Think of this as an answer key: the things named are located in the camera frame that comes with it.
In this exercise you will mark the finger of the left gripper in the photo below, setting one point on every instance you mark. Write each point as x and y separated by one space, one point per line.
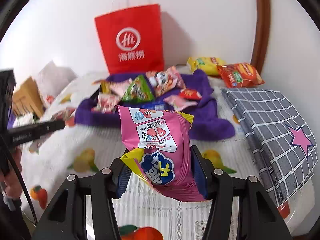
20 135

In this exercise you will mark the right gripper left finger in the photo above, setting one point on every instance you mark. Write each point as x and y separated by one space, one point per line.
120 178

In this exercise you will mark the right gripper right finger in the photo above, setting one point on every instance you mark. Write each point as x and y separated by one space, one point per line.
202 173

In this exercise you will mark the magenta snack bag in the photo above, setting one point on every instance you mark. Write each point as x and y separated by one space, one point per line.
159 150

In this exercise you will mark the strawberry white snack packet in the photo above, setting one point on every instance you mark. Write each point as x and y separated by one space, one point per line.
106 103

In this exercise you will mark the pink peach snack packet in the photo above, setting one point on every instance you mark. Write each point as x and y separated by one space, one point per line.
179 103

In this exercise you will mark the blue snack packet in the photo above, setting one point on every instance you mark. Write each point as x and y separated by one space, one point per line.
155 105

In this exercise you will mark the small red snack packet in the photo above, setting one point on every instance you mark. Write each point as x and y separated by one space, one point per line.
190 94

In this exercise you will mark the green snack bag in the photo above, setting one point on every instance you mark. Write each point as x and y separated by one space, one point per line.
138 91

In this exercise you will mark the yellow triangular snack packet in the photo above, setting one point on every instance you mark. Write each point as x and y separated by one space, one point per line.
105 87

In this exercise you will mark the panda print snack packet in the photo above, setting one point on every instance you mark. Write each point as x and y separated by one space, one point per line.
164 81

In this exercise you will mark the person's left hand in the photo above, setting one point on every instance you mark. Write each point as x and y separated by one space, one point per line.
13 189

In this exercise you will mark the wooden chair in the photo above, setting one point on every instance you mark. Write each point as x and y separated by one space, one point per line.
26 99

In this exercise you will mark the white plastic bag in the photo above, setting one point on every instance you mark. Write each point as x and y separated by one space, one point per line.
51 81

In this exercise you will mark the purple towel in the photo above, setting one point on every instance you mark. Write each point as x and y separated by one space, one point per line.
207 126

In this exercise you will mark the grey checked star cloth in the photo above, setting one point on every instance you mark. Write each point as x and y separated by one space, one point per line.
281 142

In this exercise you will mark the orange chips bag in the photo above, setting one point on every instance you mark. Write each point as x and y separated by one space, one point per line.
239 75

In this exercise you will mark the yellow chips bag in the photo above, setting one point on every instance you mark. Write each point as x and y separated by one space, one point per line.
207 64

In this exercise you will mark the red paper shopping bag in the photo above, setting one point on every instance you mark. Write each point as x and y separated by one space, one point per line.
130 36

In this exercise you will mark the brown wooden door frame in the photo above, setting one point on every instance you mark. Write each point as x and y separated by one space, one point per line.
262 34

